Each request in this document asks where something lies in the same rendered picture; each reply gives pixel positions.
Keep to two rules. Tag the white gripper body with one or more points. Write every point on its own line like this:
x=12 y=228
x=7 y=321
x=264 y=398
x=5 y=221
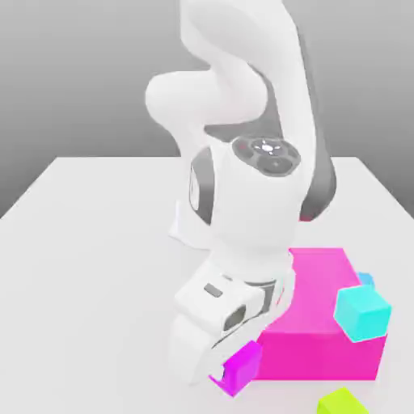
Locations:
x=190 y=349

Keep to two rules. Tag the small magenta cube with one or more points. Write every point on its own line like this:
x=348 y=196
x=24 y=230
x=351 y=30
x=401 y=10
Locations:
x=242 y=365

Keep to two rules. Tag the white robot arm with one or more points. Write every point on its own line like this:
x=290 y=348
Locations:
x=252 y=207

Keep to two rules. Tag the small yellow-green cube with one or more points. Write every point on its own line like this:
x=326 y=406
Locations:
x=343 y=403

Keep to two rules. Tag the small cyan cube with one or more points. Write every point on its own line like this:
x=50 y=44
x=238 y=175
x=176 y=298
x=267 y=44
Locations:
x=362 y=313

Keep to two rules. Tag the small blue cube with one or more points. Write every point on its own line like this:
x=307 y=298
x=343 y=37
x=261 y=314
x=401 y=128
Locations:
x=366 y=278

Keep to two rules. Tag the large pink box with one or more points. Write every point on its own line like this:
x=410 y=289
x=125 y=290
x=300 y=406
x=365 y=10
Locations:
x=317 y=352

